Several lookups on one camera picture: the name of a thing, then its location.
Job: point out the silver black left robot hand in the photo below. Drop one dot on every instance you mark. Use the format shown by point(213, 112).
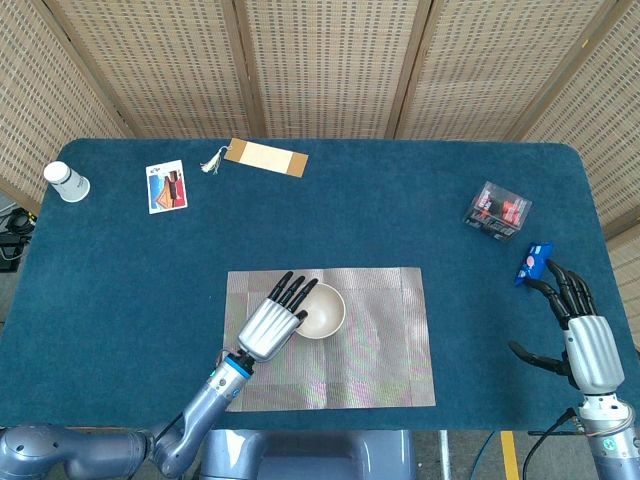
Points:
point(265, 330)

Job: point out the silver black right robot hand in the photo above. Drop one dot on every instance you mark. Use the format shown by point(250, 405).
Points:
point(592, 350)

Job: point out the beige ribbed bowl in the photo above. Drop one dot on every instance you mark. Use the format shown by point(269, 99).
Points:
point(326, 310)

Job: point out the silver woven placemat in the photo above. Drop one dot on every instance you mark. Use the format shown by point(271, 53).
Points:
point(380, 340)

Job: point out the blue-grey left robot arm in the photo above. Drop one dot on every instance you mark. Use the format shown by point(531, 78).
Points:
point(200, 410)

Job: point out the blue snack packet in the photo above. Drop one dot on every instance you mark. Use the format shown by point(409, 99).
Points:
point(532, 260)

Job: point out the blue-grey robot torso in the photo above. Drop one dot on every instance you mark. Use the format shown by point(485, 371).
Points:
point(310, 455)

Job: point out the clear box of black-red clips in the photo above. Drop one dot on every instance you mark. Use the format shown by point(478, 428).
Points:
point(497, 212)

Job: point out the brown cream bookmark with tassel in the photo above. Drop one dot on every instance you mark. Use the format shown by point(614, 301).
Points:
point(265, 157)

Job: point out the colourful picture card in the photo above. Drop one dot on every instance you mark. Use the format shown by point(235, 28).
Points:
point(166, 186)

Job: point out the grey metal table leg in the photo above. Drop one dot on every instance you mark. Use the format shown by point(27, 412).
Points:
point(445, 455)

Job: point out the white paper cup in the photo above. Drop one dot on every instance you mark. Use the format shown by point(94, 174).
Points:
point(70, 184)

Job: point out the black equipment on floor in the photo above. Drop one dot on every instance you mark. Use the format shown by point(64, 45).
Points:
point(17, 222)

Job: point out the woven wooden folding screen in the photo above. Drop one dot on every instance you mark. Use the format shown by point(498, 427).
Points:
point(325, 65)

